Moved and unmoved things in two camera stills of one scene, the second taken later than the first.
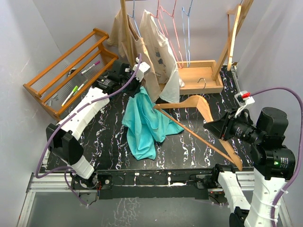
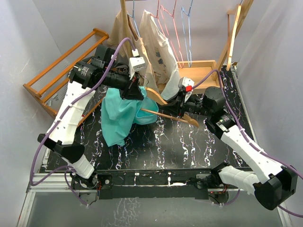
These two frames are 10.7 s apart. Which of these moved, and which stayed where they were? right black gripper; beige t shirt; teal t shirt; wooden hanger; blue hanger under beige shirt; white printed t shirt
Moved: wooden hanger; teal t shirt; right black gripper
Stayed: blue hanger under beige shirt; white printed t shirt; beige t shirt
